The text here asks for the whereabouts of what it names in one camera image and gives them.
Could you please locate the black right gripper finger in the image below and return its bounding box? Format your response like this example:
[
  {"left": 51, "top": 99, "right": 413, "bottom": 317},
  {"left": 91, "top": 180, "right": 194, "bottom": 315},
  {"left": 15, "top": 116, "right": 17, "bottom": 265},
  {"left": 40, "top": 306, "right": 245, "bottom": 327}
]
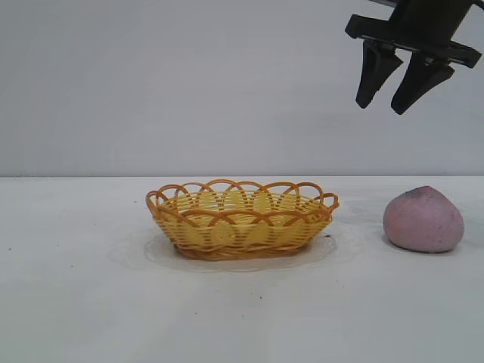
[
  {"left": 355, "top": 40, "right": 404, "bottom": 110},
  {"left": 390, "top": 52, "right": 455, "bottom": 116}
]

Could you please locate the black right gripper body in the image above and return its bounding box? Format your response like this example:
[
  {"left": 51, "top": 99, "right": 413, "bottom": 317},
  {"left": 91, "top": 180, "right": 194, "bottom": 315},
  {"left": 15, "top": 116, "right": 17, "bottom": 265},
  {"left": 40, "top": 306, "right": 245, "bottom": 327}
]
[{"left": 344, "top": 0, "right": 483, "bottom": 70}]

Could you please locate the pink peach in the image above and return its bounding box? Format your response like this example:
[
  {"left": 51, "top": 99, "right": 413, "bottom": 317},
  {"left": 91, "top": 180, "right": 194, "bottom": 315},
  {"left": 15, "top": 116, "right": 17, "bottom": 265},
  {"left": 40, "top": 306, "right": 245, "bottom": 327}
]
[{"left": 382, "top": 185, "right": 465, "bottom": 254}]

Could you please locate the yellow woven wicker basket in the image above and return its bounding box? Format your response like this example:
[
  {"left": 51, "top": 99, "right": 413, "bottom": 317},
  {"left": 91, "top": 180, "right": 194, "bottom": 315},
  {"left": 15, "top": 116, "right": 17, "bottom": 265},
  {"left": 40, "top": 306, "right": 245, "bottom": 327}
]
[{"left": 144, "top": 178, "right": 340, "bottom": 262}]

